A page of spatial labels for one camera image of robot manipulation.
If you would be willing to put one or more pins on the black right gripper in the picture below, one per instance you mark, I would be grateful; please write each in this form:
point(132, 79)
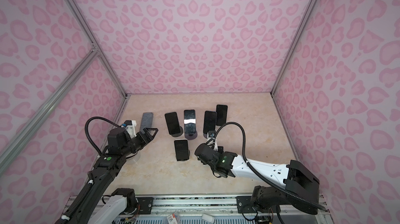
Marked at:
point(200, 159)

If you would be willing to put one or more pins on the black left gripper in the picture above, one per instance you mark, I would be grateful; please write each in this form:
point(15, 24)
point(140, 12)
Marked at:
point(149, 138)

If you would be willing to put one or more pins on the blue-edged black phone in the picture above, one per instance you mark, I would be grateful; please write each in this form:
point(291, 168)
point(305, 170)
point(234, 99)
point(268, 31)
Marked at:
point(210, 118)

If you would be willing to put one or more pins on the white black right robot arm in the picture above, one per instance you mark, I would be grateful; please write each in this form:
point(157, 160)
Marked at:
point(291, 184)

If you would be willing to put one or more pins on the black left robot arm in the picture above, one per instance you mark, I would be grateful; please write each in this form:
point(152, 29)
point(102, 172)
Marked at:
point(105, 170)

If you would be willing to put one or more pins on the phone on left rear stand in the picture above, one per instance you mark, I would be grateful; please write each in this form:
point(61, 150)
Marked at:
point(172, 122)

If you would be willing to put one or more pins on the black left rear stand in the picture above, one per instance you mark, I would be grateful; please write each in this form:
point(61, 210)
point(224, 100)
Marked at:
point(180, 133)

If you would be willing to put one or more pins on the grey middle round stand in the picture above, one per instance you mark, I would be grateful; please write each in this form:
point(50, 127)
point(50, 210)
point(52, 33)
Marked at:
point(191, 136)

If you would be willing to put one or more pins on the purple-edged phone with glare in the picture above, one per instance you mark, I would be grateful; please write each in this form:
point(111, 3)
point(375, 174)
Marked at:
point(189, 121)

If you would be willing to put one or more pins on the grey foam pad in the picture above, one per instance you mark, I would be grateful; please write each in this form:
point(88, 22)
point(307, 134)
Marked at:
point(146, 121)

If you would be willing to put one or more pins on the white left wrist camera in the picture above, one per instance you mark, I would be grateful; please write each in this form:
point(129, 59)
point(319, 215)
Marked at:
point(130, 125)

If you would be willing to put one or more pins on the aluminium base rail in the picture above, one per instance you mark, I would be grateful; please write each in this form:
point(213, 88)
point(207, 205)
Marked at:
point(198, 209)

